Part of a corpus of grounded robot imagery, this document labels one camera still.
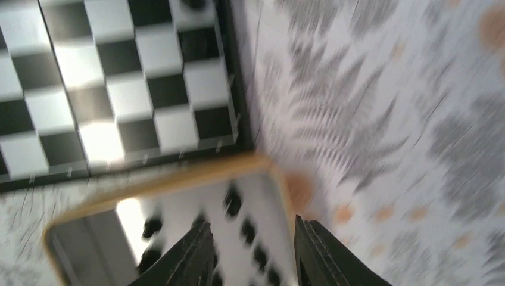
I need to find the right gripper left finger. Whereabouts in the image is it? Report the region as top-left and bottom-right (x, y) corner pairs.
(130, 222), (214, 286)

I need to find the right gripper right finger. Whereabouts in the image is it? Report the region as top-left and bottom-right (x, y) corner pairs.
(294, 215), (391, 286)

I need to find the black white chess board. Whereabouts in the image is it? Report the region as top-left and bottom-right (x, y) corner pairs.
(1, 1), (253, 192)

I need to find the wooden tray with metal bottom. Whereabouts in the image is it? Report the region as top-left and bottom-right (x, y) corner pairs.
(42, 154), (298, 285)

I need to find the floral patterned table mat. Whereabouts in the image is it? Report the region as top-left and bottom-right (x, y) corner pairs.
(1, 1), (504, 285)

